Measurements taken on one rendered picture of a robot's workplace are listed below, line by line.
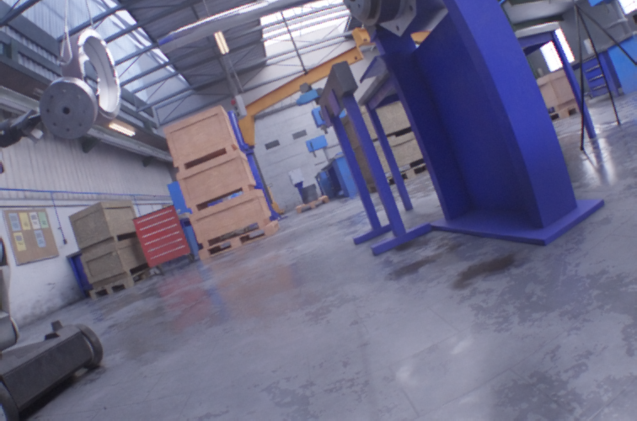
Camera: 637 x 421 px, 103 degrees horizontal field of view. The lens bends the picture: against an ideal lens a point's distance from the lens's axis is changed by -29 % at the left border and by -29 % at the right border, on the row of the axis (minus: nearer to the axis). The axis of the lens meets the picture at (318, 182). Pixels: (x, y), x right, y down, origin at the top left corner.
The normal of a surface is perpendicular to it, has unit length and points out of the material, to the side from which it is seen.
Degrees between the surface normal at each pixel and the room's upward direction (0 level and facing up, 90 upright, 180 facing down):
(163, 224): 90
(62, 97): 131
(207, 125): 90
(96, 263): 90
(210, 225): 90
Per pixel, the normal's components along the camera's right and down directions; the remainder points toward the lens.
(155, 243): 0.38, -0.16
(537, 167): 0.10, -0.06
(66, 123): 0.26, 0.58
